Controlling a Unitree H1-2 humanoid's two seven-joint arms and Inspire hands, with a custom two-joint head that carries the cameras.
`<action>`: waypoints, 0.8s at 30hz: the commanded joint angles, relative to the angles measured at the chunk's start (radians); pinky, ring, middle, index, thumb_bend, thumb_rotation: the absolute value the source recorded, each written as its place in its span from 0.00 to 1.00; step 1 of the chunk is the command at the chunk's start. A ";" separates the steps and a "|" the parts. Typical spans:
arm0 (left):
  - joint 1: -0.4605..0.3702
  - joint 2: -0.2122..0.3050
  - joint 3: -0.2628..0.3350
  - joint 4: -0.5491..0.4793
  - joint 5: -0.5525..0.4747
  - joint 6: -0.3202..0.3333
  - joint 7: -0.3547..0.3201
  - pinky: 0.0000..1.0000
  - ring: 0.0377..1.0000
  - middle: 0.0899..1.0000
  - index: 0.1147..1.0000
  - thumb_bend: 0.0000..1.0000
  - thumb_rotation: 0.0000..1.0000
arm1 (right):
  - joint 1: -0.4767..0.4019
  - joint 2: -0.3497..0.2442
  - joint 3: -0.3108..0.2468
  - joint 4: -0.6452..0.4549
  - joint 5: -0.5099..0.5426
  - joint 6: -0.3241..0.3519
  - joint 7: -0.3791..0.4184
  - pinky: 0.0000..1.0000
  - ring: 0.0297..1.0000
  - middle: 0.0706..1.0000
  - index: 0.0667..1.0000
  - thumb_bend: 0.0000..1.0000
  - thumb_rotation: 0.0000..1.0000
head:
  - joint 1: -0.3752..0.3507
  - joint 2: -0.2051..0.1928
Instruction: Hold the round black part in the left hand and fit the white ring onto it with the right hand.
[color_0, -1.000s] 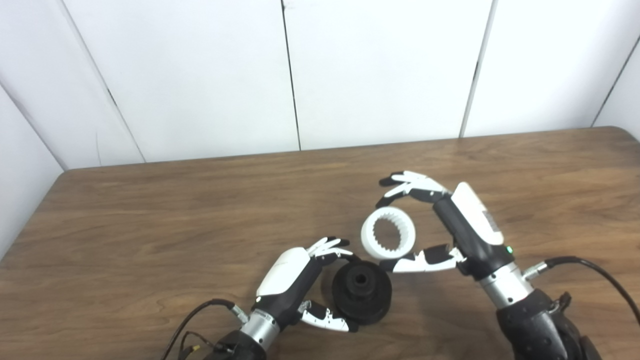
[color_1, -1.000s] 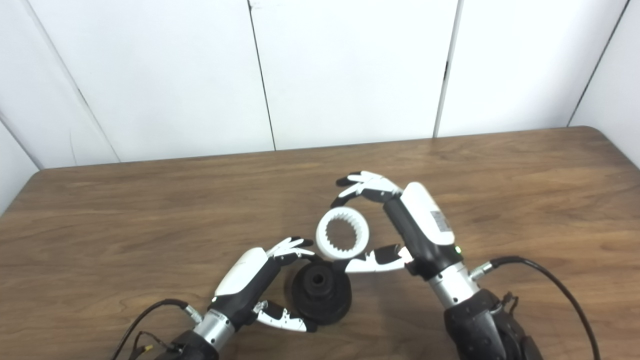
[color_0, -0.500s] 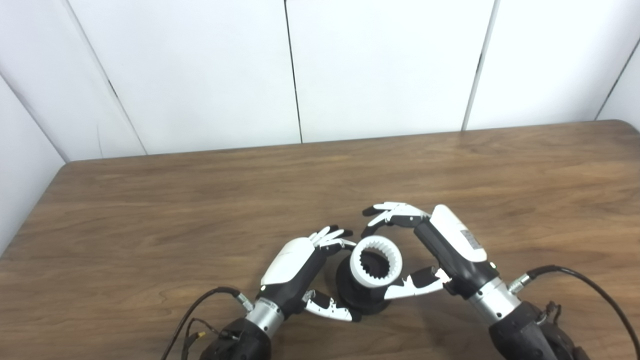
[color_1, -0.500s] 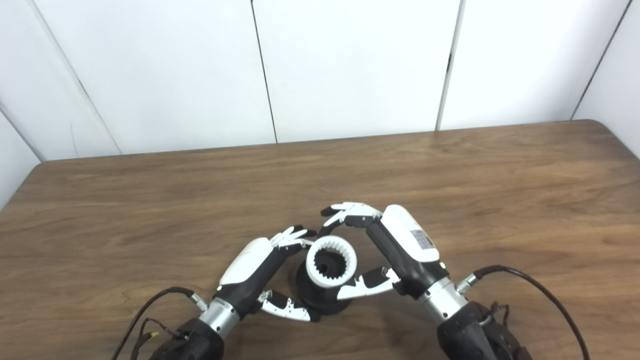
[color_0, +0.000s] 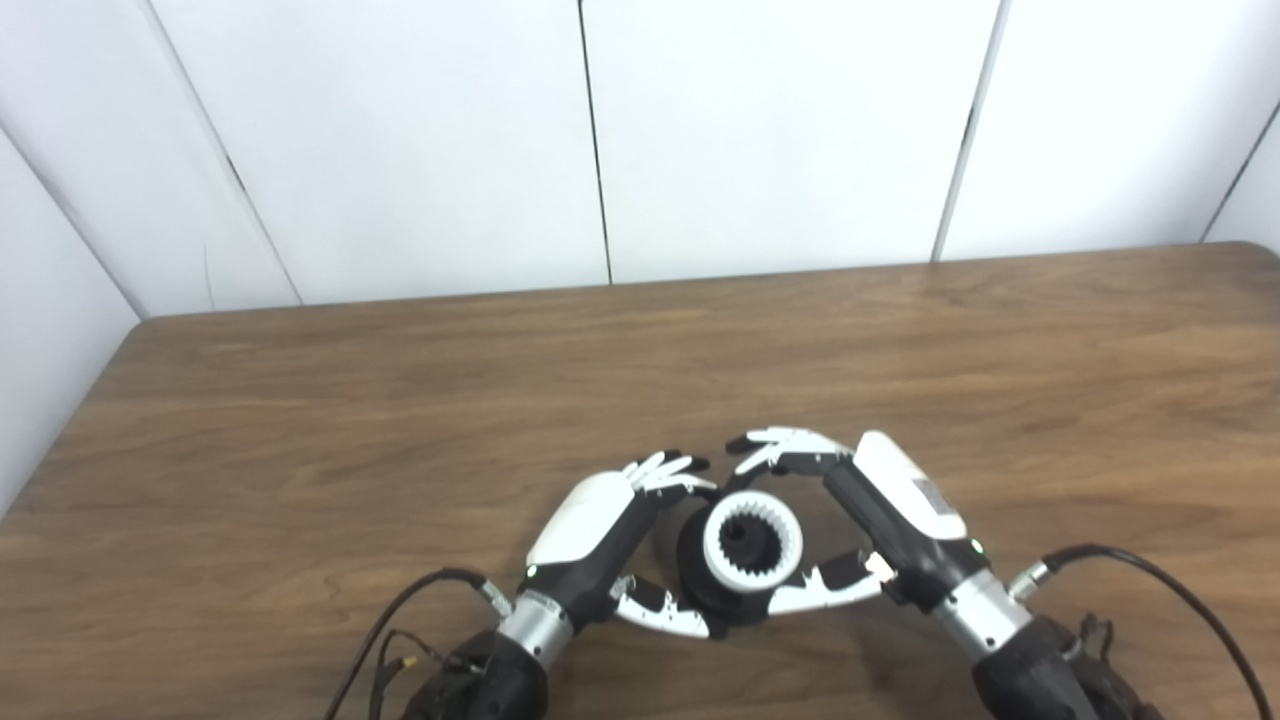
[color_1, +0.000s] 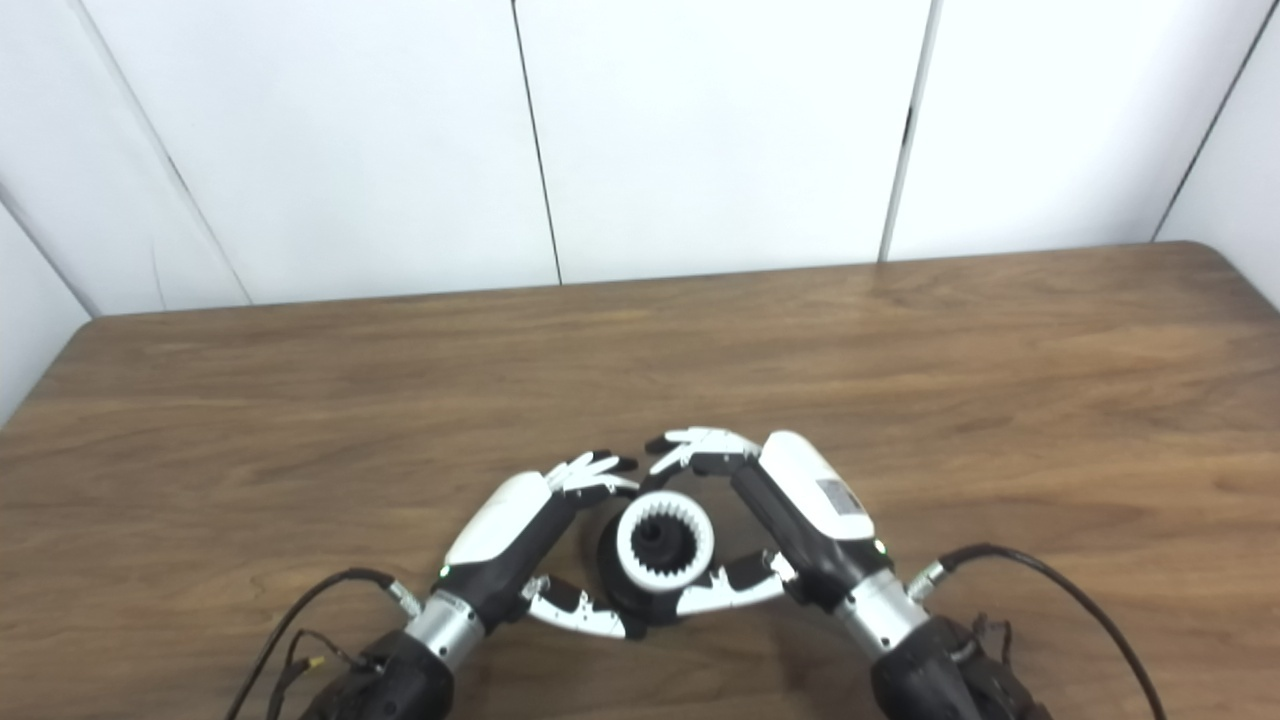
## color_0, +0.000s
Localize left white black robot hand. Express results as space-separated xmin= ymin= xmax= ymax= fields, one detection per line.
xmin=525 ymin=450 xmax=719 ymax=641

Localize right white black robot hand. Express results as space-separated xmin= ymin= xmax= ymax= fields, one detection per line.
xmin=725 ymin=427 xmax=991 ymax=616

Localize round black plastic part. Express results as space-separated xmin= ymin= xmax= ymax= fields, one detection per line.
xmin=676 ymin=490 xmax=811 ymax=626

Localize white toothed plastic ring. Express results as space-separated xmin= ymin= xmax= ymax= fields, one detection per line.
xmin=703 ymin=490 xmax=804 ymax=593

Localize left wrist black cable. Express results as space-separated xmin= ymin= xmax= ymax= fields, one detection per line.
xmin=325 ymin=568 xmax=513 ymax=720

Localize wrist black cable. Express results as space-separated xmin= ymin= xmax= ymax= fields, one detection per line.
xmin=1008 ymin=544 xmax=1271 ymax=720
xmin=325 ymin=568 xmax=513 ymax=720

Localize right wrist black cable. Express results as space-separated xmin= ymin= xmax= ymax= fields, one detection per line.
xmin=1008 ymin=544 xmax=1271 ymax=720

